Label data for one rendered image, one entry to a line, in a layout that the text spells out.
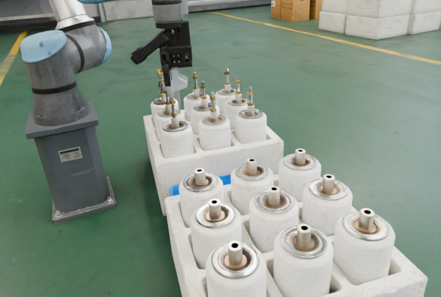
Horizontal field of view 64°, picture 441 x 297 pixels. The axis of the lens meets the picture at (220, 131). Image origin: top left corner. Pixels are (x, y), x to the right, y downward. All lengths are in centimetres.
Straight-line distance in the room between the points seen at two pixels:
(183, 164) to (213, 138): 12
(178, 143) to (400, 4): 301
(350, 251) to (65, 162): 79
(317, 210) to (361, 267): 13
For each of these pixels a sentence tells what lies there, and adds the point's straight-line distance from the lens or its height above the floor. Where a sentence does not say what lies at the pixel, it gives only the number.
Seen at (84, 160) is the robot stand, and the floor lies 18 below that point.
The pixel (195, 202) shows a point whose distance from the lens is 74.
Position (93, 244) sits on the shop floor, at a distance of 107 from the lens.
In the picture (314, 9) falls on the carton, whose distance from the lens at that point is 491.
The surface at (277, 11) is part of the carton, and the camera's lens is 506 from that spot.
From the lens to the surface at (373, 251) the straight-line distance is 65.
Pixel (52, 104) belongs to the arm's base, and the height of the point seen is 36.
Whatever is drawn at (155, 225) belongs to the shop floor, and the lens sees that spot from 108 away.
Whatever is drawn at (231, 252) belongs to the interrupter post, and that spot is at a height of 28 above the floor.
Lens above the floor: 67
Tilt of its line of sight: 25 degrees down
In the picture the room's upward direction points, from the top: 3 degrees counter-clockwise
